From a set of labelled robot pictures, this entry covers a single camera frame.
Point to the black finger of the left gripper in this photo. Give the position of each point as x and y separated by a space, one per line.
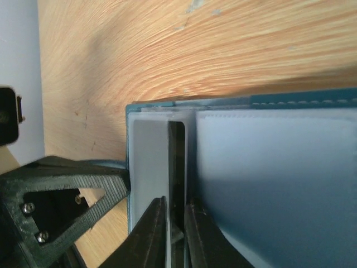
48 204

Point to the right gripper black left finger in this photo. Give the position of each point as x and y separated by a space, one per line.
145 246

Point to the teal leather card holder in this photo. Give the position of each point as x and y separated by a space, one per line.
276 172

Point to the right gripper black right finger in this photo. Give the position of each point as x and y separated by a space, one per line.
208 247

